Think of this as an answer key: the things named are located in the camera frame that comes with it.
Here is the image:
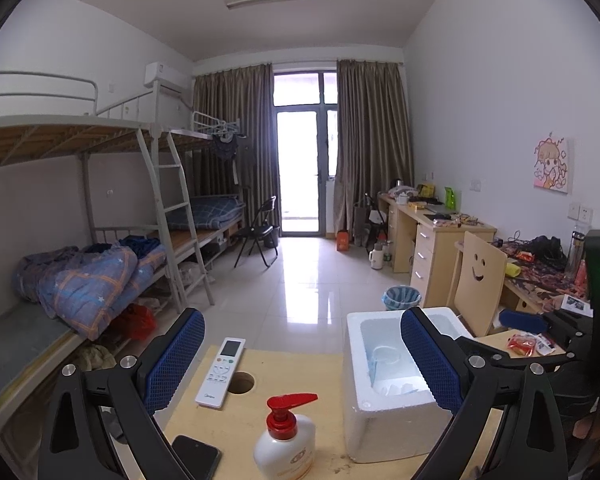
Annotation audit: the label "white remote control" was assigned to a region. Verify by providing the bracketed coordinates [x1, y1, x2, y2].
[195, 338, 246, 408]

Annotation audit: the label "ceiling tube light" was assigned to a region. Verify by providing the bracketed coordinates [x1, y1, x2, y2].
[225, 0, 332, 10]

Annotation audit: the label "white foam box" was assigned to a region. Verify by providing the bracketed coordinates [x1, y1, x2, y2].
[346, 306, 473, 463]

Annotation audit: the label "white air conditioner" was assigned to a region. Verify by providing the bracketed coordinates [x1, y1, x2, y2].
[144, 62, 191, 95]

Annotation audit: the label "white bed ladder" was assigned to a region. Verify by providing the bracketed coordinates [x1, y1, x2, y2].
[137, 127, 216, 307]

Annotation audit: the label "white papers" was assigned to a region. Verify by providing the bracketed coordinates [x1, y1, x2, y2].
[560, 294, 594, 317]

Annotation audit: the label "blue plaid quilt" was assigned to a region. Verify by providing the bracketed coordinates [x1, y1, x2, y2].
[14, 237, 167, 339]

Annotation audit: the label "red snack packet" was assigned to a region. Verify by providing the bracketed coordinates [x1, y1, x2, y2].
[507, 334, 537, 357]

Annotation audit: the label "dark hanging clothes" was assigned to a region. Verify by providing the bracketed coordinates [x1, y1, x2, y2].
[211, 132, 241, 163]

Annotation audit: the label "red plastic bag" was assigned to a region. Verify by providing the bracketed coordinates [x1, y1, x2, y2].
[115, 303, 157, 343]

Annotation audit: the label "blue trash bin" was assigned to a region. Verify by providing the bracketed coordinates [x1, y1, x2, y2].
[381, 286, 422, 312]

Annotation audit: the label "metal bunk bed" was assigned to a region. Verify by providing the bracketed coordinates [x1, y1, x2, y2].
[150, 110, 247, 267]
[0, 71, 216, 431]

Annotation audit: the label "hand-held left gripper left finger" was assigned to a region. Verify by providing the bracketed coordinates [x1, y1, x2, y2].
[37, 307, 206, 480]

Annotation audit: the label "folded blue quilt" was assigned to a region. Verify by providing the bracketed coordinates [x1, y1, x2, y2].
[166, 195, 246, 231]

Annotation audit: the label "black smartphone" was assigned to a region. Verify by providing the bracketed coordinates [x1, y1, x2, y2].
[171, 435, 223, 480]

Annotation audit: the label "black folding chair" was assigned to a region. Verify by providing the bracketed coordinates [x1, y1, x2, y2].
[234, 196, 280, 269]

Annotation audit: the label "clear tumbler bottle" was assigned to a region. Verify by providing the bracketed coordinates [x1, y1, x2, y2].
[566, 225, 586, 277]

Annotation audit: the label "cartoon wall poster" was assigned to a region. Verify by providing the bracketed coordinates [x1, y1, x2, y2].
[533, 136, 570, 194]

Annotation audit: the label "white lotion bottle red pump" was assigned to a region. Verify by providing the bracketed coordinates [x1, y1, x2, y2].
[253, 393, 318, 480]

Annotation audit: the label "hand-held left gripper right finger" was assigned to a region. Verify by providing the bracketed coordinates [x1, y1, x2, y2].
[400, 306, 578, 480]

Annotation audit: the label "wooden desk with drawers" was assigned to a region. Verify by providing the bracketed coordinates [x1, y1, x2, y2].
[377, 192, 497, 307]

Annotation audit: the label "brown curtain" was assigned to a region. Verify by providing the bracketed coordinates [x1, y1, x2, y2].
[336, 59, 415, 233]
[192, 63, 282, 241]

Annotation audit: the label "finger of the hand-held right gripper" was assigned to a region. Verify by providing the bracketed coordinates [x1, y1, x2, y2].
[499, 309, 595, 342]
[455, 336, 581, 367]

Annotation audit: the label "wooden chair with smiley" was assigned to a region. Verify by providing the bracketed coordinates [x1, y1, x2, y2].
[453, 231, 508, 337]

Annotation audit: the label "glass balcony door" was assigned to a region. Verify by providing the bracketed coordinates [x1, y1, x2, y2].
[272, 71, 340, 236]

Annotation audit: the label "black bag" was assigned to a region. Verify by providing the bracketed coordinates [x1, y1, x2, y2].
[525, 236, 567, 271]

